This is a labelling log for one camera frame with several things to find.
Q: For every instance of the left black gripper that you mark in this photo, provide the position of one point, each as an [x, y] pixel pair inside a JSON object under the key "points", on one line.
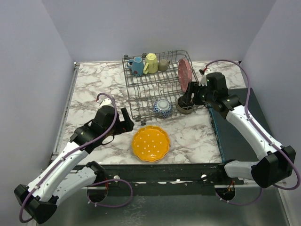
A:
{"points": [[125, 125]]}

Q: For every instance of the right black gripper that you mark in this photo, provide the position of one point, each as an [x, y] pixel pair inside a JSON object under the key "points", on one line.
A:
{"points": [[194, 87]]}

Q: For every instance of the pink dotted plate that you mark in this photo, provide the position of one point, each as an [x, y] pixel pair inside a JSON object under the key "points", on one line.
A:
{"points": [[184, 74]]}

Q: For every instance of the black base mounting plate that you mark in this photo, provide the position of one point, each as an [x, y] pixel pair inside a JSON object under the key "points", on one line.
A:
{"points": [[163, 179]]}

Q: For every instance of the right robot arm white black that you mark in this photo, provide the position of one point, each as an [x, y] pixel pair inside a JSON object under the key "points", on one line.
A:
{"points": [[275, 162]]}

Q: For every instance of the small grey mug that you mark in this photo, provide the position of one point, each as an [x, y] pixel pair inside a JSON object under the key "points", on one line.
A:
{"points": [[163, 65]]}

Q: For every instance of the dark blue box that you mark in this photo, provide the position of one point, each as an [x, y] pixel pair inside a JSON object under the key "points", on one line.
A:
{"points": [[231, 144]]}

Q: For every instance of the dark brown patterned bowl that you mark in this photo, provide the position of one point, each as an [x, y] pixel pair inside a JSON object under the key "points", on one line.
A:
{"points": [[184, 110]]}

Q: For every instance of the aluminium rail frame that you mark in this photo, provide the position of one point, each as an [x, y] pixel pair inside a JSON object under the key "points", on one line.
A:
{"points": [[48, 89]]}

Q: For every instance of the tan plate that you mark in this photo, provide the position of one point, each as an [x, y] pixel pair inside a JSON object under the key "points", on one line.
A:
{"points": [[151, 144]]}

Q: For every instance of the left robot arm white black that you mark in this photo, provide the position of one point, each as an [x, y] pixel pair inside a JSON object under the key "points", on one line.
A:
{"points": [[41, 197]]}

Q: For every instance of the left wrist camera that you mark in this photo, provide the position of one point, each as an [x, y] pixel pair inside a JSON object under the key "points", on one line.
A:
{"points": [[105, 102]]}

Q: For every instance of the yellow cream mug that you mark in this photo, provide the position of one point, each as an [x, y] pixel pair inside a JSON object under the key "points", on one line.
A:
{"points": [[151, 64]]}

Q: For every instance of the grey wire dish rack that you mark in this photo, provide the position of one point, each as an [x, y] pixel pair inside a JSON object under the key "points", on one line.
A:
{"points": [[143, 91]]}

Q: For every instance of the blue mug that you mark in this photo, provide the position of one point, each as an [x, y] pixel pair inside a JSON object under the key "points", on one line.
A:
{"points": [[136, 66]]}

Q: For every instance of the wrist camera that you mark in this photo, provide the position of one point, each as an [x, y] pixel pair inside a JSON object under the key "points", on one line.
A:
{"points": [[105, 102], [204, 71]]}

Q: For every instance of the red blue patterned bowl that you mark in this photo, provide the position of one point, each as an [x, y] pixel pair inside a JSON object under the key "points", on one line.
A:
{"points": [[162, 108]]}

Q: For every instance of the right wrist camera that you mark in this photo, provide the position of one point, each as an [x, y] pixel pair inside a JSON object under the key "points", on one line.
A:
{"points": [[204, 71]]}

